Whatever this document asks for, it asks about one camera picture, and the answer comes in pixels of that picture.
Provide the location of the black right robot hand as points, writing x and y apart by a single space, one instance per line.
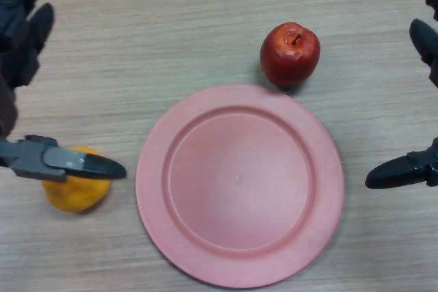
393 174

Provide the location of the orange citrus fruit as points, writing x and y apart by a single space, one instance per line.
75 194

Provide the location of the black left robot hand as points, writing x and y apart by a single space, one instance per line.
31 162

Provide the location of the red apple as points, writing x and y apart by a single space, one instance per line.
289 59

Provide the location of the pink round plastic plate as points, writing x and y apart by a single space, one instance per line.
239 186

